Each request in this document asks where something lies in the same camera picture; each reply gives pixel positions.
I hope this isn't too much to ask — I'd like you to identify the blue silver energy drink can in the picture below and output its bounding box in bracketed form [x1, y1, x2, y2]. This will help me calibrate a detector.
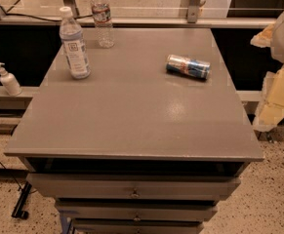
[166, 55, 211, 80]

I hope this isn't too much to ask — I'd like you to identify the clear red label water bottle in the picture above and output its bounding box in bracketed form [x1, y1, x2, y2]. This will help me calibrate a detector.
[91, 0, 114, 48]

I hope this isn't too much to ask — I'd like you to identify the white pump lotion bottle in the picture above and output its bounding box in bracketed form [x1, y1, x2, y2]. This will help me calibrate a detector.
[0, 62, 21, 97]

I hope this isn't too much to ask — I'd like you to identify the yellow foam padded gripper finger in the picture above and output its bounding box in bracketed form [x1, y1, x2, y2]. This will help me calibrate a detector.
[250, 22, 284, 132]

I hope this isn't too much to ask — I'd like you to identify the grey drawer cabinet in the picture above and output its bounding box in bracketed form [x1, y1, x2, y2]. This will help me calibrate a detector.
[7, 28, 263, 234]

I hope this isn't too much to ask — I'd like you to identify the white label water bottle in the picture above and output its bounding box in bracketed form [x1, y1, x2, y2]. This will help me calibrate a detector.
[60, 7, 91, 79]

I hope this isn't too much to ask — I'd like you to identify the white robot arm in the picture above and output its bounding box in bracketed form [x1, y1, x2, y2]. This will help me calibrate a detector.
[250, 12, 284, 132]

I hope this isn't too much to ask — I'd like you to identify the black metal foot bracket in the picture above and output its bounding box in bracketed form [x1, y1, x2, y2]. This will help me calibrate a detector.
[12, 182, 32, 219]

